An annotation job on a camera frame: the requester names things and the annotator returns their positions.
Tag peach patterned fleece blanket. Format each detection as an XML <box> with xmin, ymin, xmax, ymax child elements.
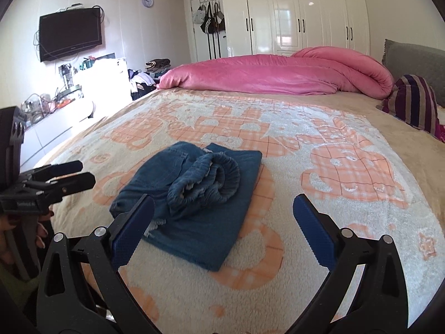
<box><xmin>52</xmin><ymin>89</ymin><xmax>445</xmax><ymax>334</ymax></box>

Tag dark hanging bag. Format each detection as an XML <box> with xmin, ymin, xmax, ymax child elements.
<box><xmin>213</xmin><ymin>3</ymin><xmax>226</xmax><ymax>35</ymax></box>

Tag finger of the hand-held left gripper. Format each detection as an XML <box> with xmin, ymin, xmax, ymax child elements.
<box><xmin>35</xmin><ymin>160</ymin><xmax>84</xmax><ymax>182</ymax></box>
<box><xmin>45</xmin><ymin>173</ymin><xmax>97</xmax><ymax>197</ymax></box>

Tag white glossy wardrobe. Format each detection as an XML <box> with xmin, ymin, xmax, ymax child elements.
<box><xmin>167</xmin><ymin>0</ymin><xmax>370</xmax><ymax>58</ymax></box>

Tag grey padded headboard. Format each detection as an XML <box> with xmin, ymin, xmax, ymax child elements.
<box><xmin>382</xmin><ymin>38</ymin><xmax>445</xmax><ymax>108</ymax></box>

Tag pink duvet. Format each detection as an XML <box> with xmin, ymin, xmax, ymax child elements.
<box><xmin>156</xmin><ymin>46</ymin><xmax>395</xmax><ymax>100</ymax></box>

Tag black striped hanging bag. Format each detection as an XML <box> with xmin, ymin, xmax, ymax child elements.
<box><xmin>201</xmin><ymin>3</ymin><xmax>217</xmax><ymax>36</ymax></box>

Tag black wall television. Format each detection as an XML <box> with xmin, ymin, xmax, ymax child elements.
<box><xmin>38</xmin><ymin>6</ymin><xmax>104</xmax><ymax>63</ymax></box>

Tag blue pants with lace hem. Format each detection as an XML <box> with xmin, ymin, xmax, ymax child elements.
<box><xmin>109</xmin><ymin>141</ymin><xmax>263</xmax><ymax>272</ymax></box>

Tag low white sideboard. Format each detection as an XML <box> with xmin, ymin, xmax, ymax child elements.
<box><xmin>19</xmin><ymin>95</ymin><xmax>96</xmax><ymax>169</ymax></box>

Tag purple striped pillow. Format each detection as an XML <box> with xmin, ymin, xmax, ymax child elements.
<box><xmin>375</xmin><ymin>74</ymin><xmax>445</xmax><ymax>143</ymax></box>

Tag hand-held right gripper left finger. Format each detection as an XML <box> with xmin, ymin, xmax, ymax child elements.
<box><xmin>36</xmin><ymin>194</ymin><xmax>164</xmax><ymax>334</ymax></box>

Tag tall white cabinet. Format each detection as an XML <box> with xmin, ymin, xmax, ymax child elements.
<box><xmin>73</xmin><ymin>58</ymin><xmax>134</xmax><ymax>112</ymax></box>

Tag stack of folded dark clothes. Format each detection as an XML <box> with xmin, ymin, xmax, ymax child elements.
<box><xmin>145</xmin><ymin>58</ymin><xmax>172</xmax><ymax>76</ymax></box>

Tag messy pile of clothes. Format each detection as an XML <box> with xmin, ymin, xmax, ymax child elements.
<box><xmin>128</xmin><ymin>69</ymin><xmax>158</xmax><ymax>102</ymax></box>

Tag white door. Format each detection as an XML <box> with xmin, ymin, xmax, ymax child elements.
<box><xmin>188</xmin><ymin>0</ymin><xmax>228</xmax><ymax>62</ymax></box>

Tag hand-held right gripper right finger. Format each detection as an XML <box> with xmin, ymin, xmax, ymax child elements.
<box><xmin>291</xmin><ymin>194</ymin><xmax>408</xmax><ymax>334</ymax></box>

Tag clutter of small items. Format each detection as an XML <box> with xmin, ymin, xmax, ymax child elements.
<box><xmin>21</xmin><ymin>63</ymin><xmax>86</xmax><ymax>123</ymax></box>

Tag bed with beige sheet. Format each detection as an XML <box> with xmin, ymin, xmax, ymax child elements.
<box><xmin>52</xmin><ymin>38</ymin><xmax>445</xmax><ymax>334</ymax></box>

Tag person's left hand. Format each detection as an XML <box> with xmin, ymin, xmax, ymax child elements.
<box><xmin>0</xmin><ymin>206</ymin><xmax>55</xmax><ymax>268</ymax></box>

